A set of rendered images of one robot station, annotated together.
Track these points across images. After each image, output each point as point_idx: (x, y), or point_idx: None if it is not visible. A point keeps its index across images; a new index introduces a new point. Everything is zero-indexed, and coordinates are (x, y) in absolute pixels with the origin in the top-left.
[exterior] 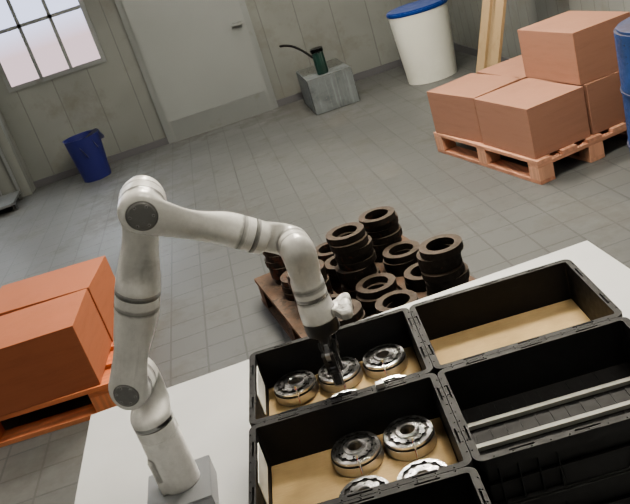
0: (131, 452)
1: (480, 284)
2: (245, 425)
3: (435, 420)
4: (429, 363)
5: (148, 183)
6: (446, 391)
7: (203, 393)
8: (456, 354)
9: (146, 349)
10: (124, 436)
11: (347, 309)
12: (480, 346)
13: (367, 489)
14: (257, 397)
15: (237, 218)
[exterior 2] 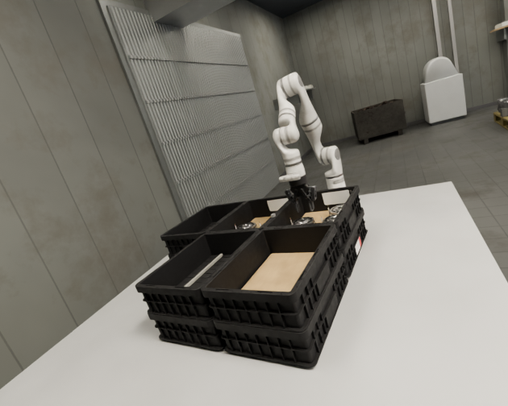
0: (397, 197)
1: (319, 249)
2: (384, 222)
3: None
4: (268, 227)
5: (285, 77)
6: (243, 230)
7: (437, 207)
8: (306, 260)
9: (310, 143)
10: (415, 193)
11: (279, 177)
12: (301, 269)
13: (228, 216)
14: (320, 194)
15: (281, 108)
